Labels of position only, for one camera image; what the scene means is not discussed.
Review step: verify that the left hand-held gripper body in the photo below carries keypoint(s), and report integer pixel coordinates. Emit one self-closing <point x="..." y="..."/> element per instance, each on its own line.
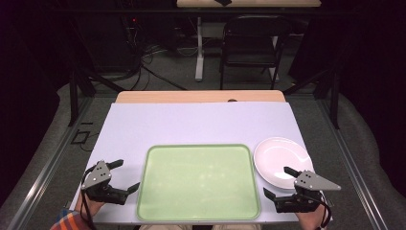
<point x="97" y="177"/>

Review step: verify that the green tray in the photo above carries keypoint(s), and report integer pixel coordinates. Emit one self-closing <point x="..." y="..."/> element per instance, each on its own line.
<point x="198" y="182"/>

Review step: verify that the black equipment rack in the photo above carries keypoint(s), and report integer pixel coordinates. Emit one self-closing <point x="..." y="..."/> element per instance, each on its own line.
<point x="108" y="35"/>

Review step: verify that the white table board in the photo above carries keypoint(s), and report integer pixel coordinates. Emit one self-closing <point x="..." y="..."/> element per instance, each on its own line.
<point x="191" y="124"/>

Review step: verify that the wooden table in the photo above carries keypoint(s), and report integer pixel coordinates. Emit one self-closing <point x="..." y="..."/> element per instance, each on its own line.
<point x="191" y="96"/>

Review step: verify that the aluminium floor rail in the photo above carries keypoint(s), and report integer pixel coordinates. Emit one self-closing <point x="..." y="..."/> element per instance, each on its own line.
<point x="354" y="166"/>
<point x="44" y="183"/>

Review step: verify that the black metal stand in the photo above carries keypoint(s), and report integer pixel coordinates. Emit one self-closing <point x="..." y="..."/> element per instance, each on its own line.
<point x="334" y="96"/>
<point x="74" y="96"/>

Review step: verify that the black folding chair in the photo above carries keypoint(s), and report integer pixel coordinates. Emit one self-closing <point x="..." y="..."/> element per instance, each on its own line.
<point x="250" y="60"/>

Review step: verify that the person's leg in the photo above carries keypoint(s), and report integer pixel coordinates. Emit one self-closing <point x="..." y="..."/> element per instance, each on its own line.
<point x="166" y="227"/>
<point x="236" y="227"/>

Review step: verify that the person's left leg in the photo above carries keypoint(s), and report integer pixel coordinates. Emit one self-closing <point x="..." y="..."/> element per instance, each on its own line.
<point x="166" y="227"/>

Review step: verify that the person's right leg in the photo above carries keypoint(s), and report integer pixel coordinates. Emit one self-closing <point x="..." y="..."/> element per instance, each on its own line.
<point x="236" y="227"/>

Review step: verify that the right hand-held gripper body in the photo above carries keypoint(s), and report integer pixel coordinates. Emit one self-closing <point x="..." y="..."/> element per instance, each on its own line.
<point x="311" y="183"/>

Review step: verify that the person's left hand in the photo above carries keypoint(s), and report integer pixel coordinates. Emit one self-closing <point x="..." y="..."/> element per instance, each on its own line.
<point x="92" y="206"/>

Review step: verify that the wooden desk with white legs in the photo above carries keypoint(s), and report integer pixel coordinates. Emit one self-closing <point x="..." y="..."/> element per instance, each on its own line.
<point x="199" y="60"/>

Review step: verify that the white plate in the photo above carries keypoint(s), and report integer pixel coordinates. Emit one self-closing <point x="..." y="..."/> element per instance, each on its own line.
<point x="274" y="156"/>

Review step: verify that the person's right hand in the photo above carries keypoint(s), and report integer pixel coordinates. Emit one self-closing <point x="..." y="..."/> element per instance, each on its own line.
<point x="309" y="219"/>

